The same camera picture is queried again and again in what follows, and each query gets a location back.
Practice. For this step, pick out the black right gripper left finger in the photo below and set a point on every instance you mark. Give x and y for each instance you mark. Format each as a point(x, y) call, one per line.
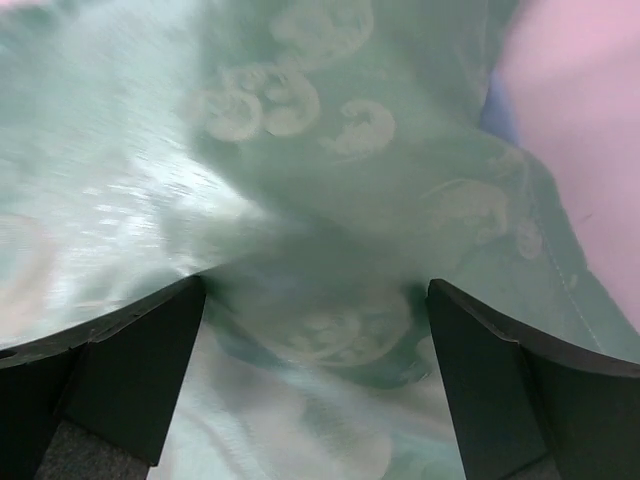
point(96, 401)

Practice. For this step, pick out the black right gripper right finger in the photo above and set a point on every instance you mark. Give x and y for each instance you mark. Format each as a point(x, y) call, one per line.
point(528, 405)

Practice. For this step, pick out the light blue pillowcase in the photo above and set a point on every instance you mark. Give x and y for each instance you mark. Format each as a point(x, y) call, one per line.
point(316, 164)

